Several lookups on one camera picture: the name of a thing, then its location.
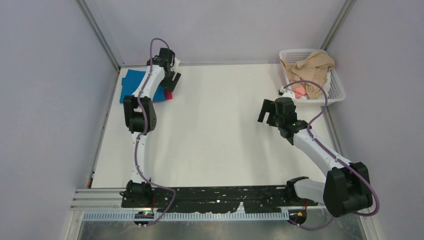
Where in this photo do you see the blue t shirt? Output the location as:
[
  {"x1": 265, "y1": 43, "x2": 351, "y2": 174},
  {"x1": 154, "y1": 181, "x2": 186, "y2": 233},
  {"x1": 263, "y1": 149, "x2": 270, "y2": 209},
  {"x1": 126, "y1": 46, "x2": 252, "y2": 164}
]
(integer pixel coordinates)
[{"x1": 119, "y1": 69, "x2": 166, "y2": 104}]

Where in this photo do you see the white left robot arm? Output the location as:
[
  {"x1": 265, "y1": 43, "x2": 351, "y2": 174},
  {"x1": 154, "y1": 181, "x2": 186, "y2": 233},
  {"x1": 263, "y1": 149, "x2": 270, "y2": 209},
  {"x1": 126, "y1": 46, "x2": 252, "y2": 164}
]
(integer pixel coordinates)
[{"x1": 122, "y1": 47, "x2": 181, "y2": 207}]

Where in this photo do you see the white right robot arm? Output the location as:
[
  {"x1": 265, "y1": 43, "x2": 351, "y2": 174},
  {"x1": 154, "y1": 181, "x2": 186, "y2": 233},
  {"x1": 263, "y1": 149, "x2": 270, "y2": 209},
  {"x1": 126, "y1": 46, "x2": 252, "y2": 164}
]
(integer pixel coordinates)
[{"x1": 257, "y1": 97, "x2": 375, "y2": 218}]

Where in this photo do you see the folded red t shirt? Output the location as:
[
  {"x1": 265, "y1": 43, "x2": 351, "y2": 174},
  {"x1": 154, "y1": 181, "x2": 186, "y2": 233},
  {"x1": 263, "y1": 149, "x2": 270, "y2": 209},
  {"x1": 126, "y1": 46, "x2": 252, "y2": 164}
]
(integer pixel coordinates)
[{"x1": 164, "y1": 89, "x2": 173, "y2": 101}]

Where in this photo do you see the pink garment in basket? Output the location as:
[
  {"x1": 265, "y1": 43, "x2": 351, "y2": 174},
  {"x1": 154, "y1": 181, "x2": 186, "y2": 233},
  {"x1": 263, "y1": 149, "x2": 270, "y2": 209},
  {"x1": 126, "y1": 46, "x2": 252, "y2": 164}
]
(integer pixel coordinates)
[{"x1": 293, "y1": 85, "x2": 308, "y2": 100}]

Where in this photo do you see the white garment in basket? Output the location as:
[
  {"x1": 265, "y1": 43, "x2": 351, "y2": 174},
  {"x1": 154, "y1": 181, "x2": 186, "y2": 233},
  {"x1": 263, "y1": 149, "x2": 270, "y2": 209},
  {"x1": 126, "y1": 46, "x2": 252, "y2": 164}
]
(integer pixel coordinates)
[{"x1": 318, "y1": 71, "x2": 332, "y2": 100}]

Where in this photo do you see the beige t shirt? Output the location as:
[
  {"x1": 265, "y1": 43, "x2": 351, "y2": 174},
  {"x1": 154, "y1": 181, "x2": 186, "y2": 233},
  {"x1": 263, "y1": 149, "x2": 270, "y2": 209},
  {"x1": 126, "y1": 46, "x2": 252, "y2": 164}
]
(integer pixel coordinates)
[{"x1": 281, "y1": 51, "x2": 335, "y2": 100}]

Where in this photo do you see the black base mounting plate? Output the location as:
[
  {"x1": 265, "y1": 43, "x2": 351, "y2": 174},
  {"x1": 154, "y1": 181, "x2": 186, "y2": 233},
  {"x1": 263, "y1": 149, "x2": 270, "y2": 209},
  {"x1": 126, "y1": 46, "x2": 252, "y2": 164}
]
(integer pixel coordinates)
[{"x1": 119, "y1": 183, "x2": 317, "y2": 214}]

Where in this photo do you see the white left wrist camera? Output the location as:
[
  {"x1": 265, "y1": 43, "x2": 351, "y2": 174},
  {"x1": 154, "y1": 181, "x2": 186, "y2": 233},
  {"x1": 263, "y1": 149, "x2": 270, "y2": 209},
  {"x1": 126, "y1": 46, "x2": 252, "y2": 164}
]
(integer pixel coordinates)
[{"x1": 171, "y1": 57, "x2": 181, "y2": 72}]

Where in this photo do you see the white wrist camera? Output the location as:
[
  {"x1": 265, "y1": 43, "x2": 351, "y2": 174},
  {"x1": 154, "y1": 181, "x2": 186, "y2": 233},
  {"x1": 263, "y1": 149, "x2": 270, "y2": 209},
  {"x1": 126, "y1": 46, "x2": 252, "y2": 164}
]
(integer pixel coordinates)
[
  {"x1": 171, "y1": 57, "x2": 181, "y2": 72},
  {"x1": 278, "y1": 86, "x2": 296, "y2": 99}
]

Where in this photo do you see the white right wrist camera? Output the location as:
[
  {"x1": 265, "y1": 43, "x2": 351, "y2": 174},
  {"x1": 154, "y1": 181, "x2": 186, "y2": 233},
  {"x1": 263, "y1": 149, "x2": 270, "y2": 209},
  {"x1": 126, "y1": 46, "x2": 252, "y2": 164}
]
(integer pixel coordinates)
[{"x1": 278, "y1": 86, "x2": 296, "y2": 99}]

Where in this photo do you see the aluminium frame rail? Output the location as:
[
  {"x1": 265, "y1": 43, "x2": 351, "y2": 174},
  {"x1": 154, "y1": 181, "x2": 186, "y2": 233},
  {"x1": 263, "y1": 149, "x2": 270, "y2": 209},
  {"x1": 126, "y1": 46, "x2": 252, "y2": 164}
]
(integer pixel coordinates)
[{"x1": 75, "y1": 0, "x2": 121, "y2": 71}]

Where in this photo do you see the white slotted cable duct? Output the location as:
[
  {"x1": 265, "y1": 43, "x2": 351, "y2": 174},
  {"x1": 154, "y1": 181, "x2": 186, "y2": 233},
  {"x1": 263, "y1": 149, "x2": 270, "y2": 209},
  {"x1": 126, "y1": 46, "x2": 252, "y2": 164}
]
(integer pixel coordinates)
[{"x1": 82, "y1": 210, "x2": 289, "y2": 222}]

